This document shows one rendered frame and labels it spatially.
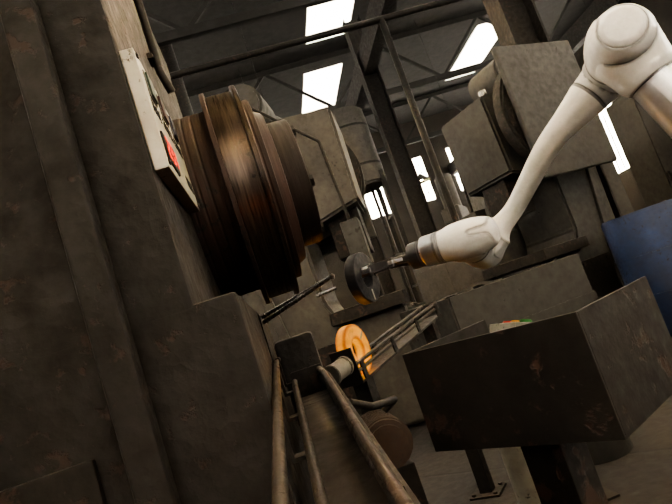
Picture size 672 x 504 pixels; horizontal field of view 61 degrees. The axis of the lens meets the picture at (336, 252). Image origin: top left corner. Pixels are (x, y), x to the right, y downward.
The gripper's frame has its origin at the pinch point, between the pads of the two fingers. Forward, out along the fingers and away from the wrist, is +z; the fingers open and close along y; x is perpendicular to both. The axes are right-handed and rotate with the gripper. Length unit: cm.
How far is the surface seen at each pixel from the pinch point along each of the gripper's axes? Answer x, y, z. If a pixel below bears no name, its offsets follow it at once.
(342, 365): -23.6, -13.3, 7.3
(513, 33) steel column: 187, 384, -28
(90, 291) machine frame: 2, -105, -15
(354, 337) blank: -17.8, -0.3, 8.2
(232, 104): 35, -63, -15
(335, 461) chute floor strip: -27, -88, -32
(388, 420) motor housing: -38.5, -22.0, -6.2
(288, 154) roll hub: 24, -56, -19
